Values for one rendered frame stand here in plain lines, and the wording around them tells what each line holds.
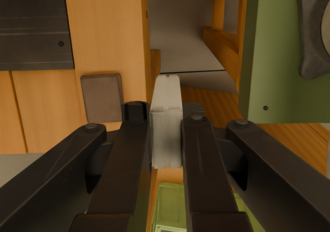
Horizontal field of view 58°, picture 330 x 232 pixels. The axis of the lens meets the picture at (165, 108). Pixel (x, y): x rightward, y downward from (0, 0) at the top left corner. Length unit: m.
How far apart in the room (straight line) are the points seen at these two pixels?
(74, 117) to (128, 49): 0.20
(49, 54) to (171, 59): 0.95
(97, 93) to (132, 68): 0.08
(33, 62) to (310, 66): 0.52
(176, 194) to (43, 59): 0.44
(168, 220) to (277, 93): 0.36
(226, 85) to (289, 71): 0.98
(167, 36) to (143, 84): 0.90
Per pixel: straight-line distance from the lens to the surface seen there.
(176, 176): 0.81
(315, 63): 0.59
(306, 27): 0.57
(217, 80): 1.54
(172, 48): 1.49
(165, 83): 0.18
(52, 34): 0.62
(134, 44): 0.58
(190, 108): 0.16
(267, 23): 0.57
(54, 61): 0.63
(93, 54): 0.60
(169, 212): 0.73
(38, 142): 0.73
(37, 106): 0.69
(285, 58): 0.59
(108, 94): 0.58
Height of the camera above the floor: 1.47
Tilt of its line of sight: 70 degrees down
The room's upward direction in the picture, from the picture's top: 177 degrees counter-clockwise
